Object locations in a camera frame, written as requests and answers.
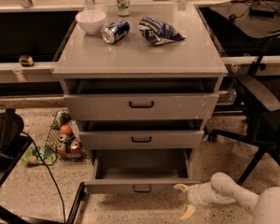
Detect white bowl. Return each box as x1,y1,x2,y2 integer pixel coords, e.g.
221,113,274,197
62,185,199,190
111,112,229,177
76,10,106,35

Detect black power adapter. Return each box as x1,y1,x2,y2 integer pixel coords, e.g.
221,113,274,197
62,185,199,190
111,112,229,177
249,1,277,17

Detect black side table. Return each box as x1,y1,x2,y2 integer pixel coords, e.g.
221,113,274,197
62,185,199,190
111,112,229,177
198,0,280,58

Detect grey bottom drawer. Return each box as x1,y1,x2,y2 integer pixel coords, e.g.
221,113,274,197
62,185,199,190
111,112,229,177
85,148,198,194

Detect black chair left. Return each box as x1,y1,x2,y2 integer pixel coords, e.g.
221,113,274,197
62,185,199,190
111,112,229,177
0,108,86,224

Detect grey drawer cabinet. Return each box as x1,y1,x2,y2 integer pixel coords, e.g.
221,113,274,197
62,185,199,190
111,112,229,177
51,2,229,173

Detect blue soda can lying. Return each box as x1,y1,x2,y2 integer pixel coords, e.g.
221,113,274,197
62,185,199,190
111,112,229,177
102,20,130,44

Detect grey drawer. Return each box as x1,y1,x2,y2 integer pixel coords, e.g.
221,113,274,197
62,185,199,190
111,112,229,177
85,148,198,194
79,119,204,150
64,78,218,121

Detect black office chair right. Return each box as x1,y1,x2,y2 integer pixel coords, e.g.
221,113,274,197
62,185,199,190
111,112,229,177
207,36,280,185

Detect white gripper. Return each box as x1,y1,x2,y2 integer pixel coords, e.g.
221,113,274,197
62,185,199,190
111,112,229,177
174,182,235,221

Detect blue white chip bag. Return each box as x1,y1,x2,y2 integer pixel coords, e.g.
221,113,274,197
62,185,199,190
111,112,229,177
138,17,185,46

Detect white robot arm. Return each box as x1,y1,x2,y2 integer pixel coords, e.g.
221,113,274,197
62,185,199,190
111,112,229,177
174,172,280,224

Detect grey top drawer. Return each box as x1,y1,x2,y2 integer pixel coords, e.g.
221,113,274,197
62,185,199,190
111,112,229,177
64,78,218,121

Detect silver soda can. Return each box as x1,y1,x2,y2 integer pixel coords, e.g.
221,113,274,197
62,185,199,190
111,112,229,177
57,143,66,154

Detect orange ball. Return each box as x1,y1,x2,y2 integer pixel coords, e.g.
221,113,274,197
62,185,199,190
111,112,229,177
60,124,72,135

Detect wire basket on floor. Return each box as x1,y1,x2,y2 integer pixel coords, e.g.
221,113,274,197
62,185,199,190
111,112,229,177
46,120,86,161

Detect green white upright can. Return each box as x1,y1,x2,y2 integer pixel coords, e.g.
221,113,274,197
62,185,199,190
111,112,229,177
117,0,131,16

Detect red soda can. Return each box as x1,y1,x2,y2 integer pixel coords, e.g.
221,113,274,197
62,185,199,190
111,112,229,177
70,141,82,154

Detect grey middle drawer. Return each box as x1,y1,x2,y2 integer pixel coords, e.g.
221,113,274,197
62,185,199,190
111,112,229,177
79,119,204,150

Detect yellow black tape measure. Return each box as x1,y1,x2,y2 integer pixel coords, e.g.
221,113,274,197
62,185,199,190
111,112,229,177
19,55,34,67

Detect green chip bag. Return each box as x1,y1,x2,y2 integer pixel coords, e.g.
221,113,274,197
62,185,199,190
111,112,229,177
51,110,71,130

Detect black cable on floor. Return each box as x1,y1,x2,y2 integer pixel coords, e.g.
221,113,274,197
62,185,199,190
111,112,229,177
21,131,67,224

